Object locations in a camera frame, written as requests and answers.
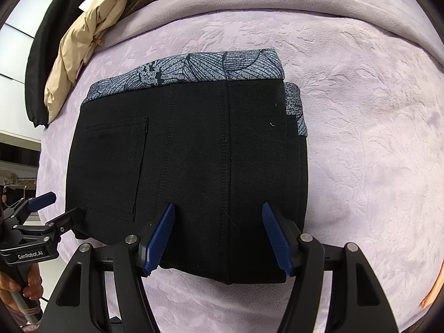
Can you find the person's left hand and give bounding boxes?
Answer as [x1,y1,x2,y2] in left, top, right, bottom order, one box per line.
[0,273,44,311]

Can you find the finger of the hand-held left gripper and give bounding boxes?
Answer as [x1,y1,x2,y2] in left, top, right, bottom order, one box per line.
[3,191,57,223]
[16,207,86,238]

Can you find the black pants with patterned waistband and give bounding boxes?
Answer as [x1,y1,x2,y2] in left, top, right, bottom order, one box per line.
[65,47,310,285]

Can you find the lilac embossed blanket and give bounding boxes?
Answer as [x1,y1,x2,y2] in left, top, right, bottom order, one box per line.
[35,0,444,333]

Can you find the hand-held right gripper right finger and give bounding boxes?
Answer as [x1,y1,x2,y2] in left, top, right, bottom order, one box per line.
[262,201,399,333]

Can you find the beige jacket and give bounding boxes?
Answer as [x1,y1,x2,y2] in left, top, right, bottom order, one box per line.
[44,0,139,124]

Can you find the orange cloth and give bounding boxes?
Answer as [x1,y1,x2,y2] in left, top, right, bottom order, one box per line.
[419,273,443,308]

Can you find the black garment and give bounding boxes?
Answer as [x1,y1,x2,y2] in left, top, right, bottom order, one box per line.
[25,0,102,130]

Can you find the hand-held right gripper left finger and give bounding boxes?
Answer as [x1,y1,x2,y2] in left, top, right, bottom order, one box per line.
[42,202,176,333]

